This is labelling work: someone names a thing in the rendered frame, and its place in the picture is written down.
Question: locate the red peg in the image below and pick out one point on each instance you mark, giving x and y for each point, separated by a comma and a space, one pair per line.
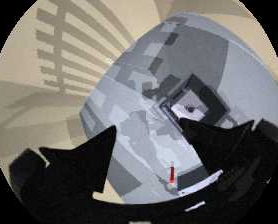
172, 176

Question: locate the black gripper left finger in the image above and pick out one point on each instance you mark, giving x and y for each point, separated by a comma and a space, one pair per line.
89, 162

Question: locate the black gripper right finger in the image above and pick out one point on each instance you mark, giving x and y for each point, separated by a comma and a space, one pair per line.
213, 144

